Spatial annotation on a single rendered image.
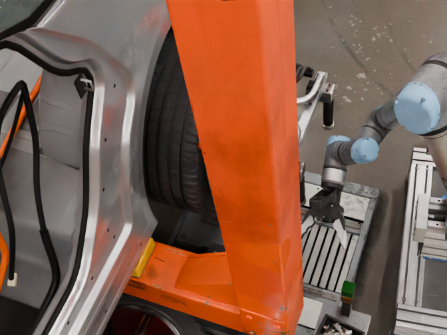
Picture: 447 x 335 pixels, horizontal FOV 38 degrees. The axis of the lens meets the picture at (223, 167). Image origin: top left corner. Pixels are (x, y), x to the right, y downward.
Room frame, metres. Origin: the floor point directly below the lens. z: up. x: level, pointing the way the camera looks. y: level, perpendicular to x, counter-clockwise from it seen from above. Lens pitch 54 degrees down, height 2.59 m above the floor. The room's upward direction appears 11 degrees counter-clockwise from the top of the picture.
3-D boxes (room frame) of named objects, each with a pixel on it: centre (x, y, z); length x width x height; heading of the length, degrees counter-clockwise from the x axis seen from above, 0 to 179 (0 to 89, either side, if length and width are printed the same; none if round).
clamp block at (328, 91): (1.45, -0.38, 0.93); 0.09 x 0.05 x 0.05; 60
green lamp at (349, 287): (0.85, -0.32, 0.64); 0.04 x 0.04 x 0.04; 60
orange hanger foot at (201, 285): (1.02, 0.22, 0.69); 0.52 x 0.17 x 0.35; 60
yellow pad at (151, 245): (1.10, 0.37, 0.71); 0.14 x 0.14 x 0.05; 60
